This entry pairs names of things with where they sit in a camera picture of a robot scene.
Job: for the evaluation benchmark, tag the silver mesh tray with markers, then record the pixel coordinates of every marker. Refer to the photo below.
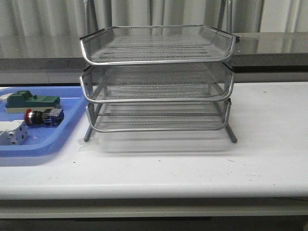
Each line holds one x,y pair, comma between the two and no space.
122,45
158,116
194,82

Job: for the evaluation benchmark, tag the red emergency push button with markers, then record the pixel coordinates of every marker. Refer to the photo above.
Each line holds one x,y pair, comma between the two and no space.
50,117

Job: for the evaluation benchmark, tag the blue plastic tray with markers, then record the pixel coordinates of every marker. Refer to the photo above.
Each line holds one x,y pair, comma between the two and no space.
41,138

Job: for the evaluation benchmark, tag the grey stone counter ledge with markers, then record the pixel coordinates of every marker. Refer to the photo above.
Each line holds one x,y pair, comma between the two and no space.
255,52

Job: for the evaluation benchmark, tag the white terminal block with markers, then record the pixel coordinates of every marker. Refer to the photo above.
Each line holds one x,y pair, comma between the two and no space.
13,132

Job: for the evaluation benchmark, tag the green and grey switch block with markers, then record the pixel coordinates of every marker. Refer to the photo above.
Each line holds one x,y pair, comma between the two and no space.
22,100

